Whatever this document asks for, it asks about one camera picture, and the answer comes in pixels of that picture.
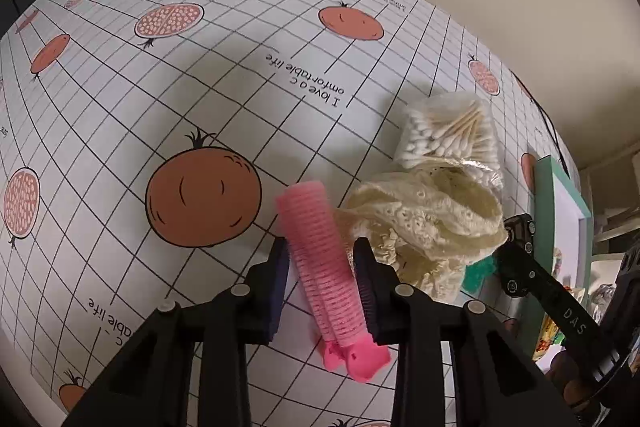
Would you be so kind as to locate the cotton swab bag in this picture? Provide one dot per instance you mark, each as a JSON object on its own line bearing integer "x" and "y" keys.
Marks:
{"x": 451, "y": 130}

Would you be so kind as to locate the yellow snack packet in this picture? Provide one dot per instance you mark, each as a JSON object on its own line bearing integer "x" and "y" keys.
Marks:
{"x": 549, "y": 335}

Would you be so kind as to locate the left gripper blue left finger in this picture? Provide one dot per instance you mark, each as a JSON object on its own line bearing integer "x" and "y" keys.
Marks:
{"x": 264, "y": 302}

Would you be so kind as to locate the pink hair roller clip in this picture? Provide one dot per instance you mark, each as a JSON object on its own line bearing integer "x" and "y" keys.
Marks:
{"x": 316, "y": 246}

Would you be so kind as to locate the white shelf unit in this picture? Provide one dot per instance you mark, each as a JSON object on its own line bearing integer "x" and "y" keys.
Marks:
{"x": 611, "y": 189}

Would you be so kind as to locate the pomegranate grid tablecloth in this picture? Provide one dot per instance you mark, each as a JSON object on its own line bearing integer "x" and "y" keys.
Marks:
{"x": 96, "y": 95}

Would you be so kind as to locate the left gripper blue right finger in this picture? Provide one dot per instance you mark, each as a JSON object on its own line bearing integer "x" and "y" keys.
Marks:
{"x": 376, "y": 285}

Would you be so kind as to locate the cream lace cloth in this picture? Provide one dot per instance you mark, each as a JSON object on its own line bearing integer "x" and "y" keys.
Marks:
{"x": 428, "y": 224}

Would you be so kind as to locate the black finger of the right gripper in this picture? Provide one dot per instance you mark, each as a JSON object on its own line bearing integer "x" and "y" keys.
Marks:
{"x": 519, "y": 272}

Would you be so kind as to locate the white teal-rimmed tray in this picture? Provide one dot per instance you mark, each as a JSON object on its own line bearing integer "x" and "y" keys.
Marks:
{"x": 563, "y": 243}

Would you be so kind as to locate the green ribbon bow clip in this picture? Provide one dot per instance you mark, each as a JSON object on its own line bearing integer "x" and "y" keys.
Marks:
{"x": 476, "y": 273}

